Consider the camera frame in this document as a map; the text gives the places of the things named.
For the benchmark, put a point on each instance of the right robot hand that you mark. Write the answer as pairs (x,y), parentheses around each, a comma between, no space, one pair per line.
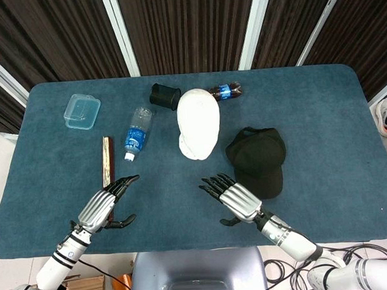
(240,197)

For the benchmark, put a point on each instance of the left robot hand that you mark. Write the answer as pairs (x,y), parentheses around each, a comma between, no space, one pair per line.
(96,207)

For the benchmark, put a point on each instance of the black baseball cap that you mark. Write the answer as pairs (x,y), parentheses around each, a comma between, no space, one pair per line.
(257,161)

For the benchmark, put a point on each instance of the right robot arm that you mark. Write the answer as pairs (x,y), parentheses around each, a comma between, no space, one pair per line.
(302,246)

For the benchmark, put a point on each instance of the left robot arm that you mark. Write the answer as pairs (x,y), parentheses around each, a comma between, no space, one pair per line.
(58,259)

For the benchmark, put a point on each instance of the white mannequin head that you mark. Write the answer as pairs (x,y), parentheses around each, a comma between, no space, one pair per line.
(197,123)

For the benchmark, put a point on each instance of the dark red folded fan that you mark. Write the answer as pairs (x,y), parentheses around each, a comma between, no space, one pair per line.
(108,162)

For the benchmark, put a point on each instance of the blue table cloth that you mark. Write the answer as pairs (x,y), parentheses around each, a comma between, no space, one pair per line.
(195,184)

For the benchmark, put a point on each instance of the clear water bottle blue label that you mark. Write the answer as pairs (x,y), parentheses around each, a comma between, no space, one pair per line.
(136,135)

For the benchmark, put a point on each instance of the clear plastic food container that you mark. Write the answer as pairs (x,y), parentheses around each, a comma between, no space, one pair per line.
(81,111)

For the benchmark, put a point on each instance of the dark cola bottle blue label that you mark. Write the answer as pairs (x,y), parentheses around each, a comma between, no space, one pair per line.
(224,90)

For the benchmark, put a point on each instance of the black cylindrical cup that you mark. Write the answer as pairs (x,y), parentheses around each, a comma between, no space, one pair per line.
(164,97)

